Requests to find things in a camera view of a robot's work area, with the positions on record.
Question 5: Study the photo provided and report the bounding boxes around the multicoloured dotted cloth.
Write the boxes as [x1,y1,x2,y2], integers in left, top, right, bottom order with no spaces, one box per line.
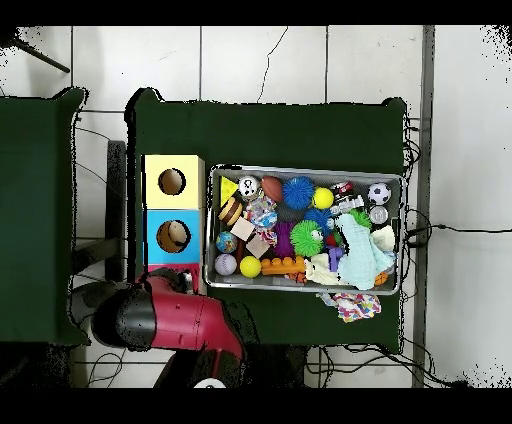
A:
[319,292,382,324]

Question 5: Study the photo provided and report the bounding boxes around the thin black rod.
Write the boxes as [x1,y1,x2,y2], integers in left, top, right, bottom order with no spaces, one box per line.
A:
[11,37,72,75]

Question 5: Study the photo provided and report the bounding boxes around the yellow cheese wedge toy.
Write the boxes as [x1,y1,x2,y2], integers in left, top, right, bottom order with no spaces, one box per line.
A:
[219,176,239,209]

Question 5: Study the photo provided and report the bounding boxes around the wooden box with three holes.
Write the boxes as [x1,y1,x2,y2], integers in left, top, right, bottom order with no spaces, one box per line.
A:
[141,154,208,295]

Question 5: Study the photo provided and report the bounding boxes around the shallow clear mesh bin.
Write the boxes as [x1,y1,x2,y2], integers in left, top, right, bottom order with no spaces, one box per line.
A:
[203,164,404,297]

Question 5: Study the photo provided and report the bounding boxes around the silver drink can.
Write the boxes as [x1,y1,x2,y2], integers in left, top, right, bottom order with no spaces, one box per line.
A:
[238,175,261,199]

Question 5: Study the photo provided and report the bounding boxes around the mint green waffle cloth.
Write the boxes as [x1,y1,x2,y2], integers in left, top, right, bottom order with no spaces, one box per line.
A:
[335,213,397,291]

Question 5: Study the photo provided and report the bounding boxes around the black cable on floor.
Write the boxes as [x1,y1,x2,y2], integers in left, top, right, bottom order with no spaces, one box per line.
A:
[403,223,512,248]

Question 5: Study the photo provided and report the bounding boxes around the green spiky toy with eyes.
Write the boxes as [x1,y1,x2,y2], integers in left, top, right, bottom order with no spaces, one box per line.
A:
[347,208,373,231]

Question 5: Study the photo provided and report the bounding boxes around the dark green tablecloth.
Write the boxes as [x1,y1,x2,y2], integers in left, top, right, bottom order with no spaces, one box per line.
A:
[125,87,408,355]

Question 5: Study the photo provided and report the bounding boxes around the black stand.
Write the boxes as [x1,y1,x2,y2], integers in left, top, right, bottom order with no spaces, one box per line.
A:
[71,139,128,321]

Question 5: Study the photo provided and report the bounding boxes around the neighbouring green covered table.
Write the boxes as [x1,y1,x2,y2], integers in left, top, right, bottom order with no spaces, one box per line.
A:
[0,87,92,348]

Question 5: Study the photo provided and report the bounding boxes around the globe print ball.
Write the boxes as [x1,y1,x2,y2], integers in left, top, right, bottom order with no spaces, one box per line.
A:
[215,230,240,254]

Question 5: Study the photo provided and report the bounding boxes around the purple plastic toy piece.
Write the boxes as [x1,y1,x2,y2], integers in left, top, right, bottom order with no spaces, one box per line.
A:
[324,245,346,273]

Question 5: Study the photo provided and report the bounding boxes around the small soccer ball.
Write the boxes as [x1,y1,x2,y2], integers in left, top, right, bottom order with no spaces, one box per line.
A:
[366,182,392,206]

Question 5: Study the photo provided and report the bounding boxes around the wooden burger toy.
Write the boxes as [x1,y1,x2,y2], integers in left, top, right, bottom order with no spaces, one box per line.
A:
[217,197,244,226]

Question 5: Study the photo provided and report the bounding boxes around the blue spiky ball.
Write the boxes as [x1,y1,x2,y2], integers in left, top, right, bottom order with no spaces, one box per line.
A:
[281,175,316,211]

